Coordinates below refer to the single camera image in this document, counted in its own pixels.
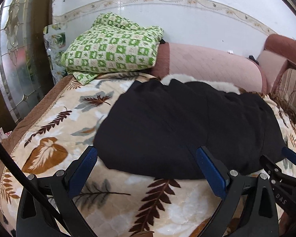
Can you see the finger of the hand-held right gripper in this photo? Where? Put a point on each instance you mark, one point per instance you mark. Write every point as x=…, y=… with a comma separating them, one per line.
x=271, y=165
x=292, y=155

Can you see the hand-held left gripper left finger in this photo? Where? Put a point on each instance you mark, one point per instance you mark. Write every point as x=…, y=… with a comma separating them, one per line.
x=83, y=172

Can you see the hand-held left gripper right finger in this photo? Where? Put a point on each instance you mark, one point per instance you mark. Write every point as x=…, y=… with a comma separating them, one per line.
x=212, y=175

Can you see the black coat with fur collar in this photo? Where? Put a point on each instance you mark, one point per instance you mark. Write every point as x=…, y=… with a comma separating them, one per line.
x=175, y=128

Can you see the leaf print blanket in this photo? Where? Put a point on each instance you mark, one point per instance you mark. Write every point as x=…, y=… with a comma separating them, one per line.
x=64, y=133

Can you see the striped floral cushion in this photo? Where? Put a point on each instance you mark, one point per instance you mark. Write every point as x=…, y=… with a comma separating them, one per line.
x=293, y=91

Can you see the small floral cloth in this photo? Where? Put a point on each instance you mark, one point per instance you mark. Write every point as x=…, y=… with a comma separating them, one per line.
x=2, y=134

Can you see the small black object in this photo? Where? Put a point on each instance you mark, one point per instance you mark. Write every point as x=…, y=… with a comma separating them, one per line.
x=252, y=59

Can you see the green checked quilt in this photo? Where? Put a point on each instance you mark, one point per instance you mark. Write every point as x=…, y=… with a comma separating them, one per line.
x=113, y=47

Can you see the floral printed bag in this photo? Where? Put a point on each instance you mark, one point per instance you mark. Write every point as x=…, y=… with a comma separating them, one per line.
x=55, y=42

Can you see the patterned glass door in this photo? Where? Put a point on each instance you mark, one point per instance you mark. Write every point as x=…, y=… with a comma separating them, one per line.
x=14, y=54

